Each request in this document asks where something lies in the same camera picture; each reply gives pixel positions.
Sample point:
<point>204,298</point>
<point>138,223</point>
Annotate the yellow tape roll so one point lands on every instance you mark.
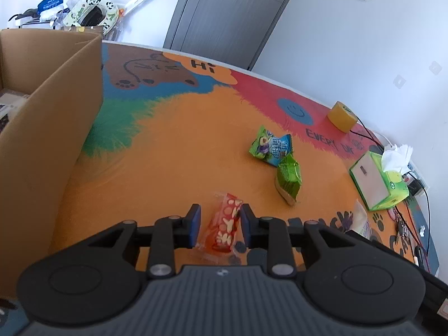
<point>341,116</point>

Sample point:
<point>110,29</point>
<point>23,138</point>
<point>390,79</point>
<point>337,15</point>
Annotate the panda print toilet seat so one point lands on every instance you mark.
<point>78,12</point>

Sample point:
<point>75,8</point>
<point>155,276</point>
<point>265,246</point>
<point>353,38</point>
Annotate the grey door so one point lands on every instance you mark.
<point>227,14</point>

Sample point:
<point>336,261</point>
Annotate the green and blue snack packet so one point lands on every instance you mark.
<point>271,145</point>

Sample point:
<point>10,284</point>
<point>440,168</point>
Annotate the red snack packet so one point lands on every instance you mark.
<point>225,224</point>

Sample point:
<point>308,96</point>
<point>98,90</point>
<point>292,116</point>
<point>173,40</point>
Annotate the cardboard box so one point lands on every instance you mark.
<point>52,140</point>

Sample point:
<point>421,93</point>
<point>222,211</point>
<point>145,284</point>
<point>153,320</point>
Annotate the white power strip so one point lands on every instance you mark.
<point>416,173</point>

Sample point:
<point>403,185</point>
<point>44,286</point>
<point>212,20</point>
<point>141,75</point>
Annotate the bunch of keys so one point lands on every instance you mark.
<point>402,225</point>

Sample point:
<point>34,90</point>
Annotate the green tissue box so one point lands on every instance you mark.
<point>371,180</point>

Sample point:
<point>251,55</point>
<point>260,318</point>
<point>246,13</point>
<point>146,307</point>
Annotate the small white object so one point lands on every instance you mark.
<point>422,231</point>

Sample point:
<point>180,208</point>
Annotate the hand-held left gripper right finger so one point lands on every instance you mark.
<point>246,224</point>

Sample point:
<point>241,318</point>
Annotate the colourful printed table mat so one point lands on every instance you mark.
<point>196,140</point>

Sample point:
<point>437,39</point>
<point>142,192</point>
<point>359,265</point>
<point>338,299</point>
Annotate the large white cracker packet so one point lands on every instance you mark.
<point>360,220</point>

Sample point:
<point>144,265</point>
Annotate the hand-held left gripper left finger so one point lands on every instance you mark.
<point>193,224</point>

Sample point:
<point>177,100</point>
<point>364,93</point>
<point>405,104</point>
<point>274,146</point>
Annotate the black power adapter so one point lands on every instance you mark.
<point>414,186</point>

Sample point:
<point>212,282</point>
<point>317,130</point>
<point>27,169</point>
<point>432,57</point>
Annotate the white tissue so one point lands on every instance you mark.
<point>395,157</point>

